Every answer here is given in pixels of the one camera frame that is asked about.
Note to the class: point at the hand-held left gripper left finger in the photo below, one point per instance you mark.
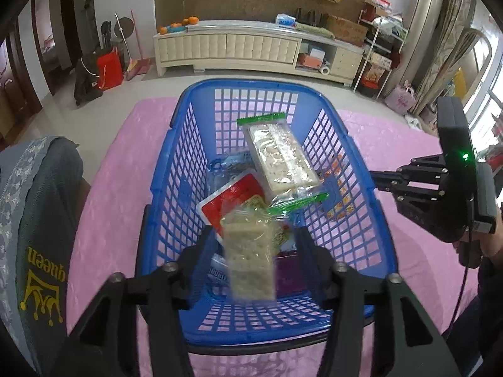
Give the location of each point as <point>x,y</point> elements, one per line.
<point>194,279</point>

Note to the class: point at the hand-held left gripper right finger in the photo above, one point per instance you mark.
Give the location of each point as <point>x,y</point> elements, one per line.
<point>314,267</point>

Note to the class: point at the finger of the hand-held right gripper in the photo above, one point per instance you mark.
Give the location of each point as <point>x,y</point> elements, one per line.
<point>412,186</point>
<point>428,166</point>

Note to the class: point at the purple snack packet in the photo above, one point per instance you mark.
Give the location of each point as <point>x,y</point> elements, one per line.
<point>290,275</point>

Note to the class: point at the gold foil snack packet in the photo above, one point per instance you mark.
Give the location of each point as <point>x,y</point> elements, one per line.
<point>283,235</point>

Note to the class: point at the clear cracker packet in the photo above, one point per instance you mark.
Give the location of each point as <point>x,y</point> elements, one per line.
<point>247,259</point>

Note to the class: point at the orange snack packet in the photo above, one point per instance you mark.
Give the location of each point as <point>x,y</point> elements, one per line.
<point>340,204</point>

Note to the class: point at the blue plastic basket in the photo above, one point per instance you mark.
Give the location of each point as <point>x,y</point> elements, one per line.
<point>275,333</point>

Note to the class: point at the red tray snack packet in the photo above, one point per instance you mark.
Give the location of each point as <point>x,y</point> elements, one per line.
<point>232,192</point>

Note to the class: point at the green-striped cracker packet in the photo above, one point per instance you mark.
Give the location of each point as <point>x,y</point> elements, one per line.
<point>283,157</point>

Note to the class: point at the blue white cracker packet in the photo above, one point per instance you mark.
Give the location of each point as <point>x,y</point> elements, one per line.
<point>232,161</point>

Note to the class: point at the person's right forearm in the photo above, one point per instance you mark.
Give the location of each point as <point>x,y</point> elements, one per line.
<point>483,322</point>

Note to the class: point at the person's right hand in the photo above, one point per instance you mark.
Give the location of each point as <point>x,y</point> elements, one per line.
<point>493,243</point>

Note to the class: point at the pink bag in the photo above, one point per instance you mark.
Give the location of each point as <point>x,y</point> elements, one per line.
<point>401,100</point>

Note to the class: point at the yellow garment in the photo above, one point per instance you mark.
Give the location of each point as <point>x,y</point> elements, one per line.
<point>459,81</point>

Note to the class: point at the glass balcony door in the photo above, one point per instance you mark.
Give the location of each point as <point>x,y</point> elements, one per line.
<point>491,98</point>

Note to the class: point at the red gift box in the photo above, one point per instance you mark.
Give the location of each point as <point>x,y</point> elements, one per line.
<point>373,80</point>

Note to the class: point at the beige patterned curtain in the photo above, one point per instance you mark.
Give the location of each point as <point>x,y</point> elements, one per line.
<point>448,39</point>

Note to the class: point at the white metal rack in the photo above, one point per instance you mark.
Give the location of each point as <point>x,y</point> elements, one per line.
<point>377,47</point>

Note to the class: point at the white paper roll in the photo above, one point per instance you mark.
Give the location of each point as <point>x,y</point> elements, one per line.
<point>325,70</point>

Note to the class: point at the silver standing air conditioner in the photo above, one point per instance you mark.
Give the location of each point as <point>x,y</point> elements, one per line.
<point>418,19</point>

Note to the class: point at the orange box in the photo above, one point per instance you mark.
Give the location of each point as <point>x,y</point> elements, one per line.
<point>310,62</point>

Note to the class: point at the brown cardboard box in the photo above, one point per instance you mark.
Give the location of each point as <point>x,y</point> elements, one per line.
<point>346,30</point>

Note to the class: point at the blue white box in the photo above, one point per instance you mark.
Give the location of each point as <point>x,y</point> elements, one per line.
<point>316,52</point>

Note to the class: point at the red white box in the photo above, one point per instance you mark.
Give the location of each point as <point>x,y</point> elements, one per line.
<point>378,6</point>

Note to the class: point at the green folded cloth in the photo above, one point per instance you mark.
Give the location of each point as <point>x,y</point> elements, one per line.
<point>314,30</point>

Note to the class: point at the black router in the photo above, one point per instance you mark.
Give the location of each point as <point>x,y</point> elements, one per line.
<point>312,15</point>

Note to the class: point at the blue tissue box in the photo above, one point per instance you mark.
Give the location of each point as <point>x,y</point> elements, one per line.
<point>285,20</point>

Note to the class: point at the pink broom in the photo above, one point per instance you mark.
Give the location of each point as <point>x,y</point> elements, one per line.
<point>137,68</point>

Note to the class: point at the cream TV cabinet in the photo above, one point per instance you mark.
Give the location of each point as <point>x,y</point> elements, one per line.
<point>235,51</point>

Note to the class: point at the black suitcase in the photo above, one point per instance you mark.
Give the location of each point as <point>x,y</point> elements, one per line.
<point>87,82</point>

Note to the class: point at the red bag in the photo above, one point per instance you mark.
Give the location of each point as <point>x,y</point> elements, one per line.
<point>110,70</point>

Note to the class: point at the blue fruit plate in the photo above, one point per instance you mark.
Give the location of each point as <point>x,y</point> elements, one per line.
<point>175,27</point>

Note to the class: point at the brown round board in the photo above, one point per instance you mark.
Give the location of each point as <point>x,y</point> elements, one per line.
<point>125,25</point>

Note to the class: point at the dark wooden door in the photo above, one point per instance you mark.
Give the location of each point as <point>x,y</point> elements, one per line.
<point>15,74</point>

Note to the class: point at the dark wooden doorway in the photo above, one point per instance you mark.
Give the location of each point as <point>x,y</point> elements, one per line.
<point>65,19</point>

